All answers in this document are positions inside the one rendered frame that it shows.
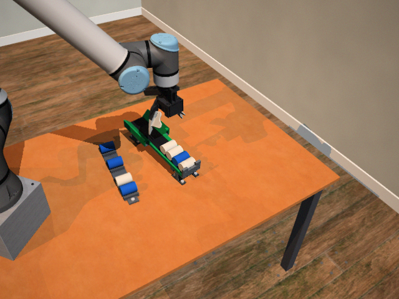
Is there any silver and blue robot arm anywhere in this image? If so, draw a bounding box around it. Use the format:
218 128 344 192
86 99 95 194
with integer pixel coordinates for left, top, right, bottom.
0 0 179 213

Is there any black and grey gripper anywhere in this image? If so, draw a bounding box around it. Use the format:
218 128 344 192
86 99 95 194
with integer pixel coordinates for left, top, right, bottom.
148 85 185 135

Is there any grey end stop bar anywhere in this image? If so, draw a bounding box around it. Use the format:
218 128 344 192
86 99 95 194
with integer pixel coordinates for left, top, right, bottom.
181 163 201 178

